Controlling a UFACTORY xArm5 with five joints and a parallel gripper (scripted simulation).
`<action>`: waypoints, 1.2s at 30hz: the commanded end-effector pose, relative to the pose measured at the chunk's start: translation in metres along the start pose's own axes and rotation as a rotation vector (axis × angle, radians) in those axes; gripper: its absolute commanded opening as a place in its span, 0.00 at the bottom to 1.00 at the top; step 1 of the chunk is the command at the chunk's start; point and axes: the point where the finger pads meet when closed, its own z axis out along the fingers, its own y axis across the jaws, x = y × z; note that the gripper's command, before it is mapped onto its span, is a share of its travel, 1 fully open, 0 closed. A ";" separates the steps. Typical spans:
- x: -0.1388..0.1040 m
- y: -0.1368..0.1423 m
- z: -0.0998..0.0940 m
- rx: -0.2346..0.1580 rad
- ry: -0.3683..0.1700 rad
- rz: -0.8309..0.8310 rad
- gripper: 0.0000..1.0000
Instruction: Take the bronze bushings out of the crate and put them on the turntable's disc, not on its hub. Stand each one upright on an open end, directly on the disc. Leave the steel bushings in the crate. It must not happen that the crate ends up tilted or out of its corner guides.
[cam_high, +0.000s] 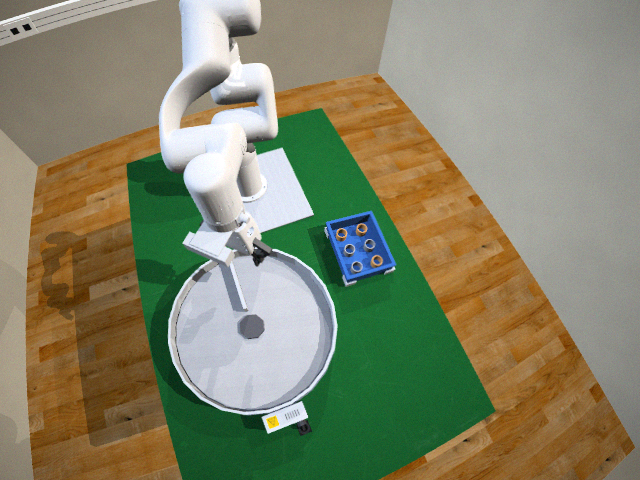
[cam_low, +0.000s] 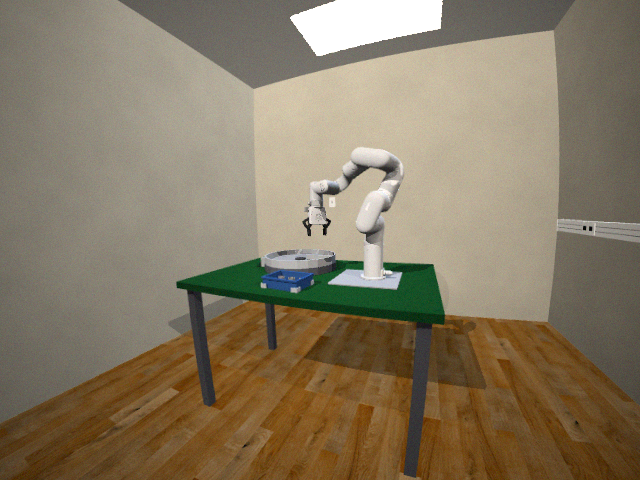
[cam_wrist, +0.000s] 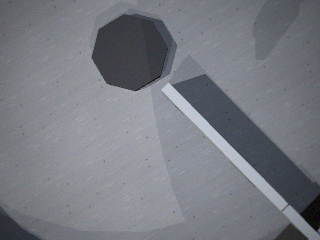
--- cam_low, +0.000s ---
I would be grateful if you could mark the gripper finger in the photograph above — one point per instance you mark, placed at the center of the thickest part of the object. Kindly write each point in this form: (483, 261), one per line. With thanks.
(307, 226)
(326, 226)

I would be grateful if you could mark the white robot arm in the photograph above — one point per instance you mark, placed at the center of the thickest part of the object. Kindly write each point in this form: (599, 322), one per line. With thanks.
(369, 221)

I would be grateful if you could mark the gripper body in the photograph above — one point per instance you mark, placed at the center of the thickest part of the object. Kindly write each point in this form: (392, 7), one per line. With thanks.
(317, 215)

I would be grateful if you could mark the blue crate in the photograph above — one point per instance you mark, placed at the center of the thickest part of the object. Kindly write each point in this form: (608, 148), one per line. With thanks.
(273, 282)

